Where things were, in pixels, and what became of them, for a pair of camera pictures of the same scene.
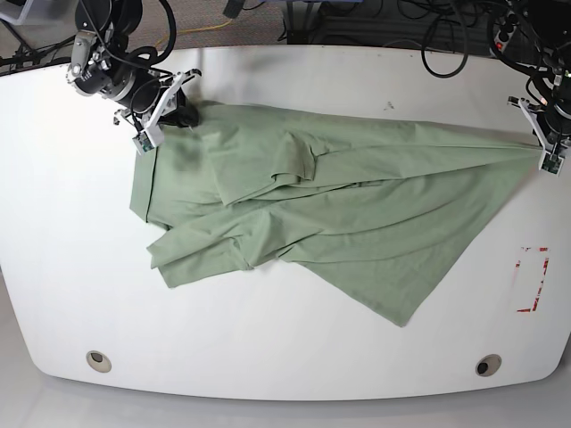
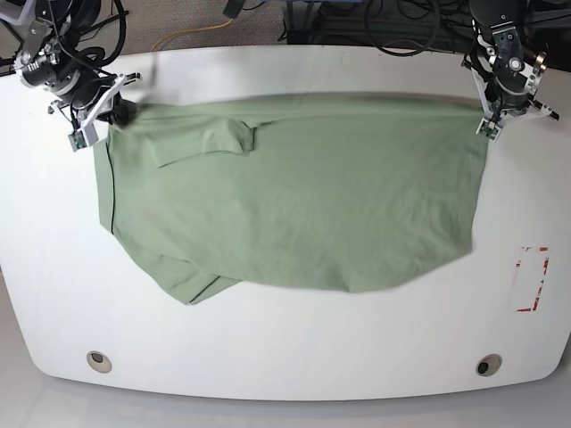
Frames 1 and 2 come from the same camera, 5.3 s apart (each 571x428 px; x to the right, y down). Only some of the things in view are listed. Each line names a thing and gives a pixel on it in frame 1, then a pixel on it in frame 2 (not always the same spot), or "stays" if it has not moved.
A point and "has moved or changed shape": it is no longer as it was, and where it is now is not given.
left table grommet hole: x=98 y=361 stays
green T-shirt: x=367 y=216 has moved or changed shape
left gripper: x=153 y=117 → x=97 y=99
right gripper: x=550 y=130 → x=494 y=108
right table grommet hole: x=488 y=365 stays
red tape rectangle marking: x=540 y=285 stays
